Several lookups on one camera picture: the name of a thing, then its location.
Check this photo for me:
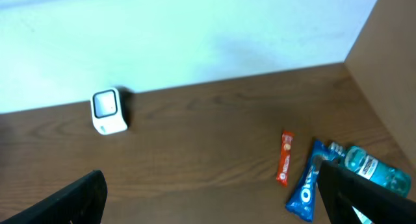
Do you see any teal mouthwash bottle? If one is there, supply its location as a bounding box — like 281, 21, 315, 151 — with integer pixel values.
329, 142, 411, 197

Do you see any red Nescafe stick sachet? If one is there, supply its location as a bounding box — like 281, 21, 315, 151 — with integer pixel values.
276, 131, 294, 186

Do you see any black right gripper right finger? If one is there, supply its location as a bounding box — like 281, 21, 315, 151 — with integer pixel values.
317, 161, 415, 224

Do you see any white barcode scanner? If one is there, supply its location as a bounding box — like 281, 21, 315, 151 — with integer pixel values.
90, 88, 128, 135

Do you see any blue Oreo cookie pack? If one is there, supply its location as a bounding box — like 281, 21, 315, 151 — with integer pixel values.
285, 140, 332, 222

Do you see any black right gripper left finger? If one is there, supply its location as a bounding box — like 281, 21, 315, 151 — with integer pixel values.
2, 170, 107, 224

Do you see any mint green wipes pack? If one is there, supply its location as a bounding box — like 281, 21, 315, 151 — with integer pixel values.
352, 206, 372, 224

